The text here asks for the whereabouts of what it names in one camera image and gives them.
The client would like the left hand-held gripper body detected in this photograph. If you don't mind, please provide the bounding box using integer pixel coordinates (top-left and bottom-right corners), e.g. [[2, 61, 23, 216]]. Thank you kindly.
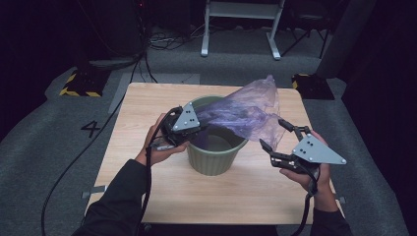
[[160, 101, 202, 148]]

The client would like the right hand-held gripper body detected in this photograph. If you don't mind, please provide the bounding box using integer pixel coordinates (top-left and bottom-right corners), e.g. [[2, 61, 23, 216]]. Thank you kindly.
[[270, 133, 348, 175]]

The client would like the green ribbed trash bin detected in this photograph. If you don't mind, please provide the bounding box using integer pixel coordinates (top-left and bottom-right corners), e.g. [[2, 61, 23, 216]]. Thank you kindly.
[[186, 94, 249, 177]]

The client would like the purple plastic trash bag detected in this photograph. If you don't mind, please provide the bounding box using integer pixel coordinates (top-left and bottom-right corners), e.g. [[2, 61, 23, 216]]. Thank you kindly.
[[193, 74, 288, 151]]

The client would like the person's right hand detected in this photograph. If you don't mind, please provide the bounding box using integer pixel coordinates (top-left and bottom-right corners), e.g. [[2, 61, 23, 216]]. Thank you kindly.
[[279, 130, 332, 200]]

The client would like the person's left hand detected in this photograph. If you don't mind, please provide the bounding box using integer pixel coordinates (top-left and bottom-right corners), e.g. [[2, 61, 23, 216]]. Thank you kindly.
[[135, 113, 191, 167]]

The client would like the black tripod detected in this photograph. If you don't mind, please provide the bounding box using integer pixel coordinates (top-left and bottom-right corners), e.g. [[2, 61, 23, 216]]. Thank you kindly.
[[280, 13, 330, 59]]

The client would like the grey curtain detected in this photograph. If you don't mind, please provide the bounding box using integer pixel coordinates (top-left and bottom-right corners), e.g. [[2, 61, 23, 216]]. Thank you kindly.
[[315, 0, 379, 80]]

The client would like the white metal stand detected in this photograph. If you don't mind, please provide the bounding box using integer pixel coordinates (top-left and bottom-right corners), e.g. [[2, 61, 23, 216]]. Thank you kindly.
[[201, 0, 286, 61]]

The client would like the black yellow striped base plate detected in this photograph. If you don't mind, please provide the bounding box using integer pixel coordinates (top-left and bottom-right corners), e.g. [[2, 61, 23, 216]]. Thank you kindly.
[[291, 73, 336, 101], [59, 69, 111, 98]]

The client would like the right hand-held gripper cable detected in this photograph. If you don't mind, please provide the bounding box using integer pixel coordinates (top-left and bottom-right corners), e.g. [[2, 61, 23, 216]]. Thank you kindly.
[[290, 163, 322, 236]]

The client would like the hand-held gripper cable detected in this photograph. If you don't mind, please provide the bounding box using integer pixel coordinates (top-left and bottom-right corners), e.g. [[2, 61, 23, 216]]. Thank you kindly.
[[290, 163, 322, 236], [140, 106, 183, 230]]

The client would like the left hand-held gripper cable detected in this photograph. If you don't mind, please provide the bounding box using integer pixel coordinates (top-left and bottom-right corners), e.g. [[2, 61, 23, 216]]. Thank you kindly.
[[140, 106, 183, 230]]

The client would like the bundle of floor cables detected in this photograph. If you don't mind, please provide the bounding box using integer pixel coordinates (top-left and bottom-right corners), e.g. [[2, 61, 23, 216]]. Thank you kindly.
[[148, 24, 206, 52]]

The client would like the long black floor cable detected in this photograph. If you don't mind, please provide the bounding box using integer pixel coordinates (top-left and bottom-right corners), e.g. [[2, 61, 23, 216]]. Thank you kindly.
[[40, 48, 149, 236]]

